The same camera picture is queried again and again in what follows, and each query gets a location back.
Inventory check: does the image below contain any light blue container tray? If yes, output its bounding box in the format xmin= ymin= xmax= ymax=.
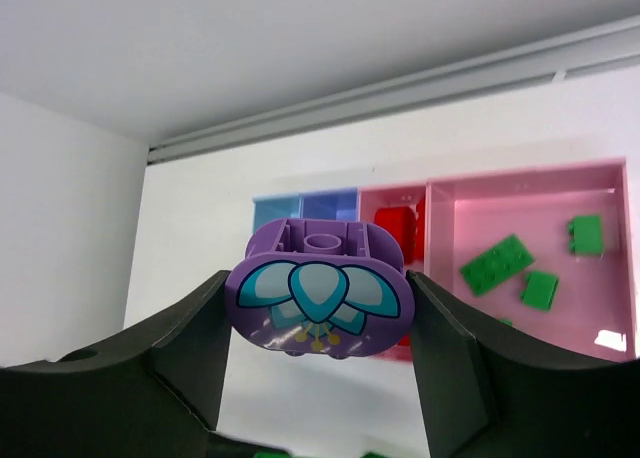
xmin=253 ymin=194 xmax=302 ymax=232

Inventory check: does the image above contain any purple lotus lego brick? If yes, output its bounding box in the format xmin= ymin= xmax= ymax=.
xmin=224 ymin=218 xmax=415 ymax=359

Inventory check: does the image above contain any green studded lego plate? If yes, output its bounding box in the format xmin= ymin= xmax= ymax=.
xmin=460 ymin=234 xmax=535 ymax=296

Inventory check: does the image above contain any large pink container tray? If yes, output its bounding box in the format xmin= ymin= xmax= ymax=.
xmin=425 ymin=160 xmax=637 ymax=362

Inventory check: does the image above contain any red oval lego brick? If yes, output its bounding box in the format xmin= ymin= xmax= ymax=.
xmin=374 ymin=206 xmax=417 ymax=264

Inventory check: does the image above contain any green lego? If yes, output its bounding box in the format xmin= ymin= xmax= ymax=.
xmin=567 ymin=215 xmax=604 ymax=256

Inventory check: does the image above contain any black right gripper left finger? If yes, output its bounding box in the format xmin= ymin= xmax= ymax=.
xmin=0 ymin=270 xmax=234 ymax=458

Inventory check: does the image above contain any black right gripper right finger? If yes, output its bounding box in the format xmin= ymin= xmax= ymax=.
xmin=407 ymin=272 xmax=639 ymax=457

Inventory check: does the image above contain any small green lego brick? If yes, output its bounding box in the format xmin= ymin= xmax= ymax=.
xmin=521 ymin=270 xmax=559 ymax=312

